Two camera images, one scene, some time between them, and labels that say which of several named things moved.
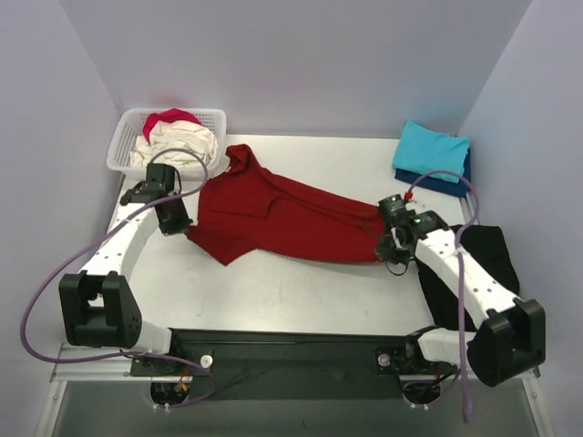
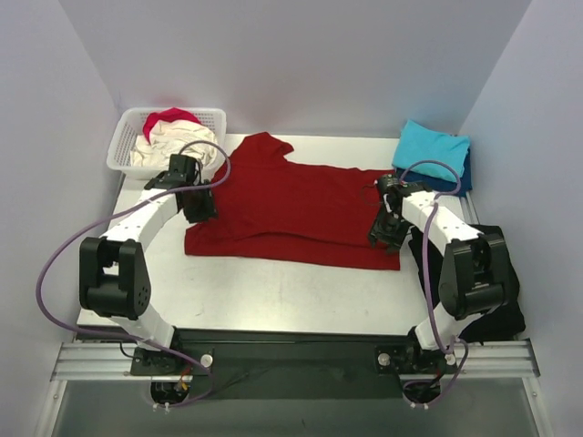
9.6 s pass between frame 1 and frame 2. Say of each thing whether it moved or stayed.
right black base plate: stayed
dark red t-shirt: moved
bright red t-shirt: stayed
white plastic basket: stayed
